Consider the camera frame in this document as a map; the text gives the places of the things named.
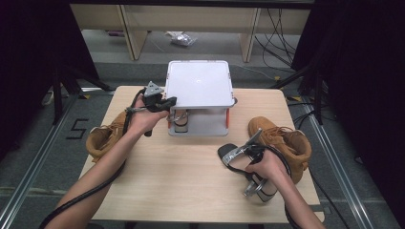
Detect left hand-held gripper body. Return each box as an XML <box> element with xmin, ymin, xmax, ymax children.
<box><xmin>142</xmin><ymin>80</ymin><xmax>170</xmax><ymax>113</ymax></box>

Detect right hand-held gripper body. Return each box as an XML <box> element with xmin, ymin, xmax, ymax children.
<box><xmin>235</xmin><ymin>128</ymin><xmax>272</xmax><ymax>164</ymax></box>

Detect black rhinestone strap sandal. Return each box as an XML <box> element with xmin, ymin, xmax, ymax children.
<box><xmin>217</xmin><ymin>142</ymin><xmax>279</xmax><ymax>203</ymax></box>
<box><xmin>167</xmin><ymin>109</ymin><xmax>191</xmax><ymax>134</ymax></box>

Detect tan suede boot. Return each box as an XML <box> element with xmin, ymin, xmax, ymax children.
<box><xmin>247</xmin><ymin>115</ymin><xmax>312</xmax><ymax>185</ymax></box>
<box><xmin>85</xmin><ymin>110</ymin><xmax>129</xmax><ymax>163</ymax></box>

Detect white shoe rack orange supports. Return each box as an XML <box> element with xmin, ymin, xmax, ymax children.
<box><xmin>162</xmin><ymin>59</ymin><xmax>236</xmax><ymax>137</ymax></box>

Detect person's right hand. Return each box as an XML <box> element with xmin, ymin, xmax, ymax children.
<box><xmin>245</xmin><ymin>149</ymin><xmax>289</xmax><ymax>183</ymax></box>

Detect person's left hand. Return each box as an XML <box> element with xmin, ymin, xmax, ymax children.
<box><xmin>127</xmin><ymin>103</ymin><xmax>170</xmax><ymax>136</ymax></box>

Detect clear plastic bag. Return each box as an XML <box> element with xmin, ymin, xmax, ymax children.
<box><xmin>165</xmin><ymin>31</ymin><xmax>199</xmax><ymax>48</ymax></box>

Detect beige wooden desk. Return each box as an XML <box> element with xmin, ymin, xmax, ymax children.
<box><xmin>70</xmin><ymin>3</ymin><xmax>311</xmax><ymax>63</ymax></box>

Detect dark curtain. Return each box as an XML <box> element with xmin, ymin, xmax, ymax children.
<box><xmin>290</xmin><ymin>0</ymin><xmax>405</xmax><ymax>220</ymax></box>
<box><xmin>0</xmin><ymin>0</ymin><xmax>99</xmax><ymax>160</ymax></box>

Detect aluminium floor rail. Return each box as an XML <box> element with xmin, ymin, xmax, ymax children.
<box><xmin>302</xmin><ymin>94</ymin><xmax>376</xmax><ymax>229</ymax></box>
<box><xmin>0</xmin><ymin>92</ymin><xmax>80</xmax><ymax>229</ymax></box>

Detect black floor cables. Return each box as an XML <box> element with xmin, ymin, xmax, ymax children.
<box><xmin>254</xmin><ymin>8</ymin><xmax>299</xmax><ymax>70</ymax></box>

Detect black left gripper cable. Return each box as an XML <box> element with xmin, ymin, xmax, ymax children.
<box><xmin>37</xmin><ymin>88</ymin><xmax>148</xmax><ymax>229</ymax></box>

